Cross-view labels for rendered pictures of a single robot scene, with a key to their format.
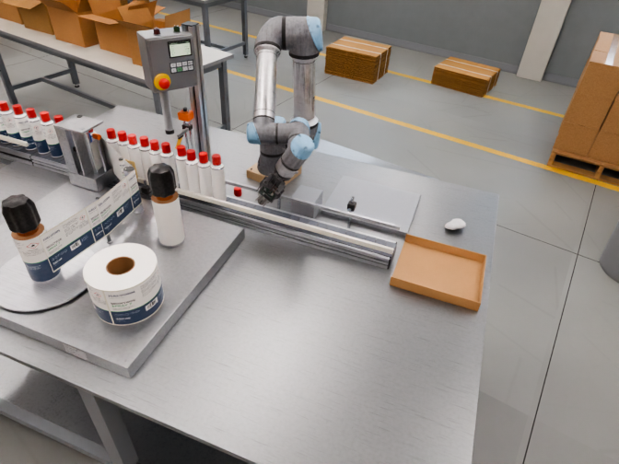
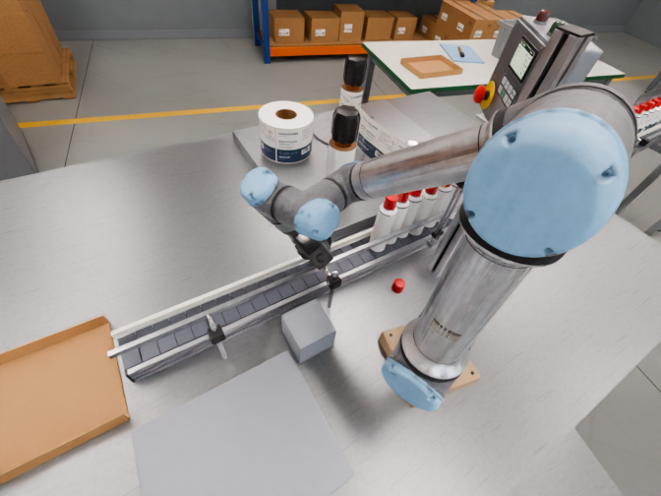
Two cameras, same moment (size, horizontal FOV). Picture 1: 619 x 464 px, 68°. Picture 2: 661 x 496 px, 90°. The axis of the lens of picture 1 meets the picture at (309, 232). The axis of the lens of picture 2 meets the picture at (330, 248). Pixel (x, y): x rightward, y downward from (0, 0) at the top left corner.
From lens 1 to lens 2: 1.80 m
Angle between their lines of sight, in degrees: 79
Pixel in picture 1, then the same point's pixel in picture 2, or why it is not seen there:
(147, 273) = (263, 119)
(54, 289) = (327, 126)
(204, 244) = not seen: hidden behind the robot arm
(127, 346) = (247, 135)
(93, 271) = (293, 105)
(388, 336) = (77, 267)
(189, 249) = not seen: hidden behind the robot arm
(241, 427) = (147, 159)
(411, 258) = (99, 390)
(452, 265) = (17, 440)
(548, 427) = not seen: outside the picture
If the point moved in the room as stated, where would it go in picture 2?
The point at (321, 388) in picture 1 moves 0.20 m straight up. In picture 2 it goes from (111, 200) to (84, 149)
